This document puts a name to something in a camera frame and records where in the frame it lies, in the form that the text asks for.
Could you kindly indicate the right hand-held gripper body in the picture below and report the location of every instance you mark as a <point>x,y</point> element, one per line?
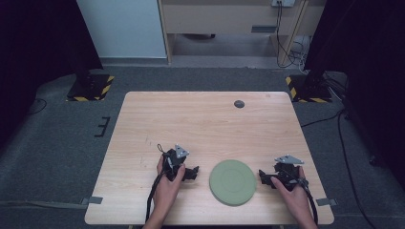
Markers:
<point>288,173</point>

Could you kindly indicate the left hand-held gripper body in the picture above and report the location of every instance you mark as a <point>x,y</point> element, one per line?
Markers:
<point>173,162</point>

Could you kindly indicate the person's right hand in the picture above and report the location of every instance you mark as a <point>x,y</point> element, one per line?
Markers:
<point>297,200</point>

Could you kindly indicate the person's left hand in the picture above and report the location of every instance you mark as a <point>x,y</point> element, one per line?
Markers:
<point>165,194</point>

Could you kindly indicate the grey tape piece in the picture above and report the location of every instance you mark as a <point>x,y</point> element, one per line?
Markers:
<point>93,200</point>
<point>326,202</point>

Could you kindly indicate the grey round table grommet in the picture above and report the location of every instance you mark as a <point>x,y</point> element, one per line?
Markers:
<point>239,104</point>

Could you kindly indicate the striped black stand base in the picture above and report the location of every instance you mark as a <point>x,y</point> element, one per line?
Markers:
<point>310,92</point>
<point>92,89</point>

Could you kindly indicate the black curtain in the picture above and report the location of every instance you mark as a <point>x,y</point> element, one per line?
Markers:
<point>366,63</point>
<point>38,47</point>

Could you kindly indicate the white panel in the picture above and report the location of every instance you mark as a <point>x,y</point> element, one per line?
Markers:
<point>122,28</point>

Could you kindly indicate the grey wall socket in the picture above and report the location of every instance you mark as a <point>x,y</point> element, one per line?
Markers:
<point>282,3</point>

